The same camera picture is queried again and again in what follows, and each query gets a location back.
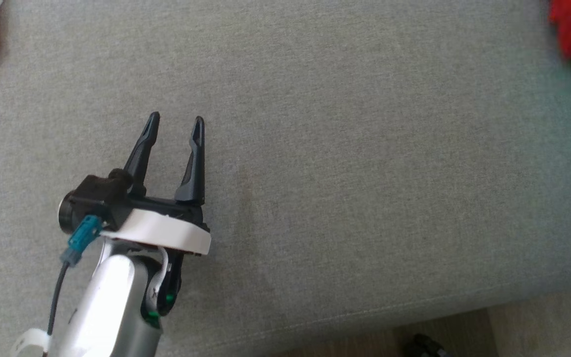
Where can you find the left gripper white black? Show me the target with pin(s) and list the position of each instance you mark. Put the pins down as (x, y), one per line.
(161, 230)

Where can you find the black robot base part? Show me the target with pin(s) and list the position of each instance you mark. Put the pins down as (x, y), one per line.
(422, 345)

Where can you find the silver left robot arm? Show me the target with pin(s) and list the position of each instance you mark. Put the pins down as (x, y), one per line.
(112, 302)

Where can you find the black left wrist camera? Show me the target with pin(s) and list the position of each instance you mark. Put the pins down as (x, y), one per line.
(97, 196)

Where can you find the teal left camera connector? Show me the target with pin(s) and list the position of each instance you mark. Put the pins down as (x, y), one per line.
(83, 238)

